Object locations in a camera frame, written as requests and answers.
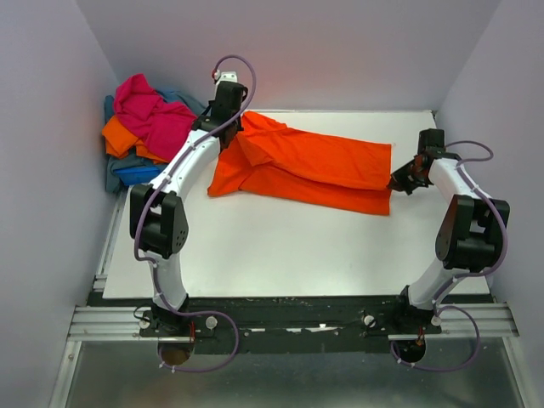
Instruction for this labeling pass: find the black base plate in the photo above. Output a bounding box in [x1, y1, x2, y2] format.
[139, 295, 441, 354]

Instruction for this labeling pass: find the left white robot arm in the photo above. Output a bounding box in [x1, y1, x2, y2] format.
[129, 71, 249, 336]

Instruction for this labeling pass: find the orange t shirt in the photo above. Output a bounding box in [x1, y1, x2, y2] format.
[101, 116, 167, 164]
[207, 111, 392, 216]

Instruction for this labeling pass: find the grey blue t shirt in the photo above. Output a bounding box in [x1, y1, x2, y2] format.
[105, 88, 205, 194]

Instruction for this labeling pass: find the magenta t shirt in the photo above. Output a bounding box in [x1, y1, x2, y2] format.
[113, 74, 196, 162]

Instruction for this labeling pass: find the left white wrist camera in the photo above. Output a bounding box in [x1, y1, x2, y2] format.
[212, 70, 238, 85]

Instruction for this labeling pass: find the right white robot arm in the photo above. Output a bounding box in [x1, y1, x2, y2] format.
[388, 128, 510, 333]

